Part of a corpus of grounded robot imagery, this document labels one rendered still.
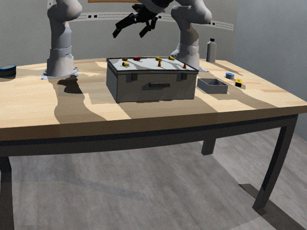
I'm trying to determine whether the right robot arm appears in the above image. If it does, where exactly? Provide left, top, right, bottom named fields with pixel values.
left=44, top=0, right=82, bottom=77

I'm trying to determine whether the yellow pocket level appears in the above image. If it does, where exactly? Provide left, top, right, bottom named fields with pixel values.
left=236, top=79, right=242, bottom=87

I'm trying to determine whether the grey cylinder with blue top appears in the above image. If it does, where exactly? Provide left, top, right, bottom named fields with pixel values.
left=225, top=72, right=235, bottom=80

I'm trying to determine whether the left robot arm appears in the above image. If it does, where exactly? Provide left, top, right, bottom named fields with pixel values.
left=132, top=0, right=212, bottom=69

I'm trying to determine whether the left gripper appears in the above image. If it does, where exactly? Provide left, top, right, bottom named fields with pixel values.
left=113, top=5, right=158, bottom=38

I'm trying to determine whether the grey bottle with black cap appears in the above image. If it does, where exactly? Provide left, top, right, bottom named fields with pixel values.
left=206, top=38, right=217, bottom=63

